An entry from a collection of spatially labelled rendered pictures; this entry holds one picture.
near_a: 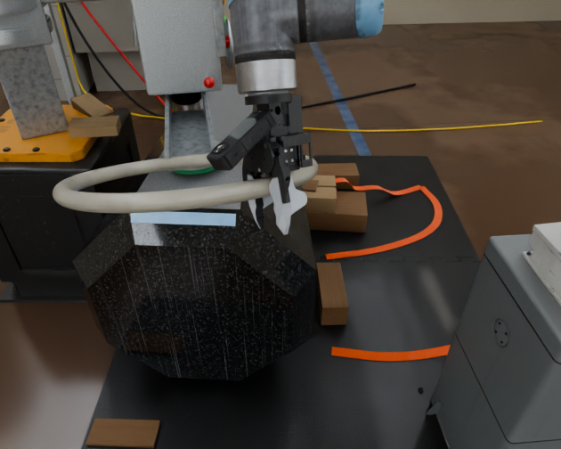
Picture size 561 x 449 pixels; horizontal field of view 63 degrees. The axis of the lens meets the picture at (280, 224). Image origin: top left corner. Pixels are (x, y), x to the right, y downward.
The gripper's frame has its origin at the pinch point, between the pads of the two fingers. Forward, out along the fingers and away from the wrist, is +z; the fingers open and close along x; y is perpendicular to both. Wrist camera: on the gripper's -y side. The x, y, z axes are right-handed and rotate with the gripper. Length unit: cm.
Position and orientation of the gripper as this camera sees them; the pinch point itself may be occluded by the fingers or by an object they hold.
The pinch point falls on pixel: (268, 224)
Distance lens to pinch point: 73.6
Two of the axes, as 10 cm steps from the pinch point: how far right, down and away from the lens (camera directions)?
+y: 7.6, -2.3, 6.1
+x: -6.5, -1.5, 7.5
